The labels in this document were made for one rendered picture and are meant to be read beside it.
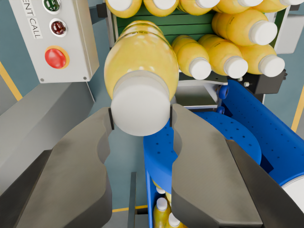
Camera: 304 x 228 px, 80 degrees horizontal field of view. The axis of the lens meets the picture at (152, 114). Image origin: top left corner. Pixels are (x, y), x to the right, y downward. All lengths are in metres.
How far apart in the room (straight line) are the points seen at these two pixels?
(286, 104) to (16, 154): 2.06
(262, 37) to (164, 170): 0.31
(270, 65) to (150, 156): 0.31
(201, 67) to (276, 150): 0.65
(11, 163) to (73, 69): 0.56
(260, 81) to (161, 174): 0.36
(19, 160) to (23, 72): 1.04
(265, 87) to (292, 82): 1.45
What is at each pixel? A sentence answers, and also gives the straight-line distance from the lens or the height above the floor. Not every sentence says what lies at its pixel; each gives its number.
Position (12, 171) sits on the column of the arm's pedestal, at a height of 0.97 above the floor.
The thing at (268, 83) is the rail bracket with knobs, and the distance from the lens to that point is 0.59.
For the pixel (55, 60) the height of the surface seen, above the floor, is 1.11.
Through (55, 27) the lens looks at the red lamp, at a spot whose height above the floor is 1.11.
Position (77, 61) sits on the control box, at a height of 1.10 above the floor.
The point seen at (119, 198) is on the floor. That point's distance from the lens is 2.67.
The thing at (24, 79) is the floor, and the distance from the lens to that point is 1.84.
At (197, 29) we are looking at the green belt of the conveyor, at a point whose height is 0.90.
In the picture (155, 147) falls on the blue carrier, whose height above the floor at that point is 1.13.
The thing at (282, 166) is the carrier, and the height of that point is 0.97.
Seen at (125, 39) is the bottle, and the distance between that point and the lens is 0.17.
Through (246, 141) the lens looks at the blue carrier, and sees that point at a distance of 0.50.
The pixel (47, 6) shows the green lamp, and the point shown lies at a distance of 0.37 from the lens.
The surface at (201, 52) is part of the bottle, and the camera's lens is 0.41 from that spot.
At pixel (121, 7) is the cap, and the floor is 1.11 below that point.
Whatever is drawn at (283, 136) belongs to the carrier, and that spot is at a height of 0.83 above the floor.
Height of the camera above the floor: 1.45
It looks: 58 degrees down
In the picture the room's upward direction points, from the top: 176 degrees clockwise
